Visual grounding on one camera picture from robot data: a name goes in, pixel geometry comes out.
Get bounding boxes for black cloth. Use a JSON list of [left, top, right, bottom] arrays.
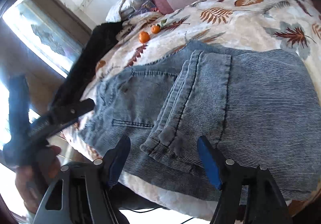
[[51, 22, 123, 114]]

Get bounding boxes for patterned glass window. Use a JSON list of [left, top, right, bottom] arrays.
[[0, 0, 84, 76]]

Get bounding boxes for person's left hand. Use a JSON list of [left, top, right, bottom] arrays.
[[14, 146, 63, 213]]

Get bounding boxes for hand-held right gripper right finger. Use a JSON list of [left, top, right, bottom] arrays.
[[197, 136, 294, 224]]

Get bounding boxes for blue denim pants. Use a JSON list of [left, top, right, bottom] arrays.
[[78, 39, 321, 202]]

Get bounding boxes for purple patterned cloth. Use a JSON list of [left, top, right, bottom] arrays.
[[137, 0, 163, 15]]

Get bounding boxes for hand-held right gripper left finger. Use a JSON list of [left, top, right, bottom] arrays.
[[33, 136, 131, 224]]

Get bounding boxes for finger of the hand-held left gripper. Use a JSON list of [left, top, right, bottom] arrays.
[[48, 98, 95, 127], [5, 75, 32, 144]]

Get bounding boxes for leaf-print blanket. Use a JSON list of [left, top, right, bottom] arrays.
[[59, 0, 321, 222]]

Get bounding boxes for black cable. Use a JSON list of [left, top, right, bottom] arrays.
[[118, 207, 201, 224]]

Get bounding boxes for white cloth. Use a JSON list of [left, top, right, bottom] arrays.
[[105, 0, 136, 22]]

